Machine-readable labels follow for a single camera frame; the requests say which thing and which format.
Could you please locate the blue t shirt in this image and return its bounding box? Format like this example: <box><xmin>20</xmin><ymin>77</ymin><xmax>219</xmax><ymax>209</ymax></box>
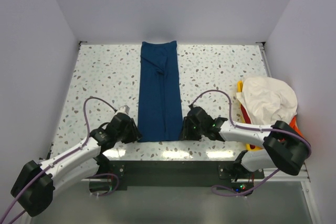
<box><xmin>138</xmin><ymin>41</ymin><xmax>183</xmax><ymax>142</ymax></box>

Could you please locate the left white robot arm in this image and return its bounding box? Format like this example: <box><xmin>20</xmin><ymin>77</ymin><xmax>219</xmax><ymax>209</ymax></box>
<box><xmin>10</xmin><ymin>112</ymin><xmax>142</xmax><ymax>217</ymax></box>

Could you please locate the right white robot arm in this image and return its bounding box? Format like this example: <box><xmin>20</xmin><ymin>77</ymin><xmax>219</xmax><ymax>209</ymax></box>
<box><xmin>180</xmin><ymin>106</ymin><xmax>311</xmax><ymax>178</ymax></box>

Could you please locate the red t shirt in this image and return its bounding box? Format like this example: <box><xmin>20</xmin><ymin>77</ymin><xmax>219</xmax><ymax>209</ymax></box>
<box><xmin>240</xmin><ymin>104</ymin><xmax>251</xmax><ymax>124</ymax></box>

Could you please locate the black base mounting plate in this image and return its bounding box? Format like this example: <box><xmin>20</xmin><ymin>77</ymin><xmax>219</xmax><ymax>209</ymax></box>
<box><xmin>89</xmin><ymin>161</ymin><xmax>264</xmax><ymax>193</ymax></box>

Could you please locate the yellow plastic bin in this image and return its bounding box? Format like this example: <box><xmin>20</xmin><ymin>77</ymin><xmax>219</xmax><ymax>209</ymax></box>
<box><xmin>237</xmin><ymin>80</ymin><xmax>261</xmax><ymax>151</ymax></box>

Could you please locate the white t shirt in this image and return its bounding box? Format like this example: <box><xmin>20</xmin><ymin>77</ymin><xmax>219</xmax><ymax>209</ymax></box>
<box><xmin>236</xmin><ymin>76</ymin><xmax>298</xmax><ymax>125</ymax></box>

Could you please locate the orange t shirt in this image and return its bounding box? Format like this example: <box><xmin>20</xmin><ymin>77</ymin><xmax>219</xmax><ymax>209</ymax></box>
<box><xmin>289</xmin><ymin>116</ymin><xmax>305</xmax><ymax>138</ymax></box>

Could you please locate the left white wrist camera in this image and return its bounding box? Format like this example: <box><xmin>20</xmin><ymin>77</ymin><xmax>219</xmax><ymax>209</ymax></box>
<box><xmin>115</xmin><ymin>105</ymin><xmax>130</xmax><ymax>115</ymax></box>

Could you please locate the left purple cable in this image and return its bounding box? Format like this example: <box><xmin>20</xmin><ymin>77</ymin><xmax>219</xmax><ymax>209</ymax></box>
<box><xmin>0</xmin><ymin>97</ymin><xmax>124</xmax><ymax>224</ymax></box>

